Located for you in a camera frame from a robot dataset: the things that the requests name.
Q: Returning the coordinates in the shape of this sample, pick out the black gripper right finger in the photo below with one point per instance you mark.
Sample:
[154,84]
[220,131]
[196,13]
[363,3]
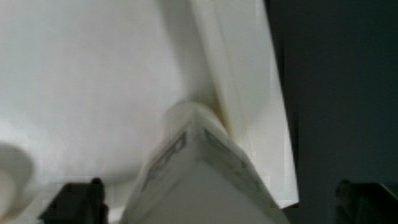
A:
[367,203]

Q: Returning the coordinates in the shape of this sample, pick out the white table leg with tag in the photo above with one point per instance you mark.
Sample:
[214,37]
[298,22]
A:
[200,187]

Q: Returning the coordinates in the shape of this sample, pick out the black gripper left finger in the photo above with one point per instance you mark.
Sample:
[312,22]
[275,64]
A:
[77,206]

